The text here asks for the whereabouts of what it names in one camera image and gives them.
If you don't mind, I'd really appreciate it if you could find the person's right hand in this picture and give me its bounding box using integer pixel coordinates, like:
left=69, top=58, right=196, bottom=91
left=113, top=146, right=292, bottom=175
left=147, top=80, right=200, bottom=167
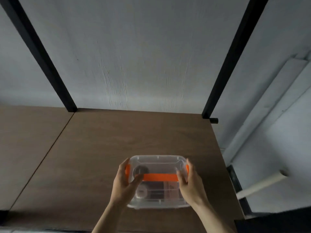
left=175, top=158, right=209, bottom=208

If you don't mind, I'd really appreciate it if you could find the clear plastic storage box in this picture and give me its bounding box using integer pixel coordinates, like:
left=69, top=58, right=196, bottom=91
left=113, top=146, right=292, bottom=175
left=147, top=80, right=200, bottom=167
left=126, top=155, right=191, bottom=209

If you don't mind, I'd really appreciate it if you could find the brown cardboard packet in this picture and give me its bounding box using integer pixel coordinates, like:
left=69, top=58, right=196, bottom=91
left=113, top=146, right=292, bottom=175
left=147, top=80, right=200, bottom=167
left=165, top=181, right=181, bottom=199

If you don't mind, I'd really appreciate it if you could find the white plastic pipe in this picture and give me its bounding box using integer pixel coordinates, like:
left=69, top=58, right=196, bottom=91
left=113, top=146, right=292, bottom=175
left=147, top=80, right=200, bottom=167
left=236, top=170, right=288, bottom=200

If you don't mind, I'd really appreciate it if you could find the person's left hand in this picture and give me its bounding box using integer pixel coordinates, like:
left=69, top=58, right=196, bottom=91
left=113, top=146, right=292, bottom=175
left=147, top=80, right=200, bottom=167
left=109, top=157, right=144, bottom=208

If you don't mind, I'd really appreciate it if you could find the black metal shelving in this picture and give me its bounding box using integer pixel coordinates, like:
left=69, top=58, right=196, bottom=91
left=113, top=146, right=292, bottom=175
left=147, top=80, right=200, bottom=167
left=0, top=0, right=270, bottom=233

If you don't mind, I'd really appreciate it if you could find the clear lid with orange handle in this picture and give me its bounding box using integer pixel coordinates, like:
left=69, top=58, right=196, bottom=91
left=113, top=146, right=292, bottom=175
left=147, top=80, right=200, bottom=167
left=125, top=155, right=190, bottom=206

